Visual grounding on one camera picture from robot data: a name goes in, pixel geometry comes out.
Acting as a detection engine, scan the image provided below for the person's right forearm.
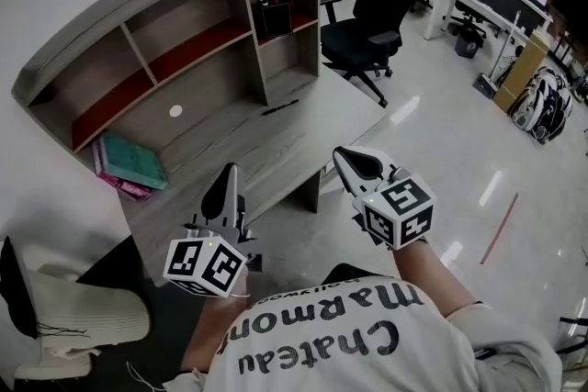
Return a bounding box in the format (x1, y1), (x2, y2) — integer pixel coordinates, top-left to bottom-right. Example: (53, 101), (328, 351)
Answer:
(391, 237), (477, 319)

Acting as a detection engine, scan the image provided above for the red floor tape strip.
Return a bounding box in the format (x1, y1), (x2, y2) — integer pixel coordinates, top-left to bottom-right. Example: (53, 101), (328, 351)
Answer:
(479, 192), (520, 265)

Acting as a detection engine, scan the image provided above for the black office chair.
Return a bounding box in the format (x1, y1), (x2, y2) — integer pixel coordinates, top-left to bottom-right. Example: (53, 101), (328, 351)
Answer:
(319, 0), (426, 108)

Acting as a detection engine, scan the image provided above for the black metal stand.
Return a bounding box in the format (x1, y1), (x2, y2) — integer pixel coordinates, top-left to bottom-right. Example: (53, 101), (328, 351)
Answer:
(554, 313), (588, 355)

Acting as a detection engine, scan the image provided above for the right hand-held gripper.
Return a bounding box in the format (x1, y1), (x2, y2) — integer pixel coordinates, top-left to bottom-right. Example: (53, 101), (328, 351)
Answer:
(332, 145), (436, 252)

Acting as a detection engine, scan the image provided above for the black pen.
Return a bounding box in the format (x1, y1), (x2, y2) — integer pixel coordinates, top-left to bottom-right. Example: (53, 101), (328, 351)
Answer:
(261, 98), (300, 117)

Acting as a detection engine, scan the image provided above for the black swivel chair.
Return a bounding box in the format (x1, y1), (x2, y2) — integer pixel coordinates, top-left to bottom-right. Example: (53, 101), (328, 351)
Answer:
(447, 0), (489, 48)

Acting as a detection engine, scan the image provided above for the long-handled dustpan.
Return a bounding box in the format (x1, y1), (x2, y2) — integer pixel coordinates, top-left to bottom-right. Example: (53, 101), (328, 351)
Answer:
(473, 10), (523, 100)

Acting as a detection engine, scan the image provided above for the person's white printed shirt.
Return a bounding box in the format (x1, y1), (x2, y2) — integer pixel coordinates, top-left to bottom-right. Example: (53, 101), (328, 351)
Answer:
(163, 263), (564, 392)

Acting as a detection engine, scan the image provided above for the tall cardboard box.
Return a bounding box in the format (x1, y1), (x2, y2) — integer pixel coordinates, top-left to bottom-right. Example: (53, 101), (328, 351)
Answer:
(492, 33), (550, 114)

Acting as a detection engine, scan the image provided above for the grey wooden desk with hutch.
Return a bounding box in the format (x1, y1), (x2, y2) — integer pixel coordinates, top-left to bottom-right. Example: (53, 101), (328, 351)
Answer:
(11, 0), (388, 286)

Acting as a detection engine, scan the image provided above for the teal book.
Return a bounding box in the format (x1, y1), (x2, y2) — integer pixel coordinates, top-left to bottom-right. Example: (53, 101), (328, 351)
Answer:
(99, 131), (171, 191)

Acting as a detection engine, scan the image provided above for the black desk divider panel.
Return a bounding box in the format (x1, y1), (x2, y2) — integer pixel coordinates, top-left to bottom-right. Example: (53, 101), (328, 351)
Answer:
(462, 0), (544, 36)

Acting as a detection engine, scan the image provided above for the black pen holder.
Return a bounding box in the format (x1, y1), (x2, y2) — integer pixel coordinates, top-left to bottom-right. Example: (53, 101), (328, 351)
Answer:
(250, 0), (294, 39)

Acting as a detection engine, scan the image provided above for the large black wall screen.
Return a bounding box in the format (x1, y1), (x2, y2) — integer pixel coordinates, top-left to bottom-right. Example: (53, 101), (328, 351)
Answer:
(550, 0), (588, 27)

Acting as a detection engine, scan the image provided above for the cream ornate stool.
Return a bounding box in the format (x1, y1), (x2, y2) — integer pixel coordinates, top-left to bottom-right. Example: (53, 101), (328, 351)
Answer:
(13, 342), (103, 382)

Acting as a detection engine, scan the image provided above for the person's left forearm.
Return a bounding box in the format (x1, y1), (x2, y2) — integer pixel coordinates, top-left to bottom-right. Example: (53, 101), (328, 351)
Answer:
(180, 290), (252, 376)

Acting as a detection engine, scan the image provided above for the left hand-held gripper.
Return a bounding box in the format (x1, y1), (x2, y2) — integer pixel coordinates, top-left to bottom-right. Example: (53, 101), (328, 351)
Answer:
(163, 162), (264, 299)

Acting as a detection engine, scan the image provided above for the black cloth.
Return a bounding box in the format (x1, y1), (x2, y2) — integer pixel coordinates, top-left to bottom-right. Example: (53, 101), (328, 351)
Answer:
(0, 235), (39, 340)

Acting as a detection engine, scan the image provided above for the black waste bin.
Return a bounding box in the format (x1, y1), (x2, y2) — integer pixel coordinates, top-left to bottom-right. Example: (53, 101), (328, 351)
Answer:
(454, 31), (480, 59)

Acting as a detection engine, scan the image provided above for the black thread bundle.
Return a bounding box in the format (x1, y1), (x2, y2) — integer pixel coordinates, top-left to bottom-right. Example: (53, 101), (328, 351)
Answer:
(35, 319), (89, 340)

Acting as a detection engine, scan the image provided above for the white and black bag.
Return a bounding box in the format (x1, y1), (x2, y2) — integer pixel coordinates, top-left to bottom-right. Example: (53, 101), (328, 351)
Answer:
(509, 76), (544, 135)
(527, 65), (575, 145)

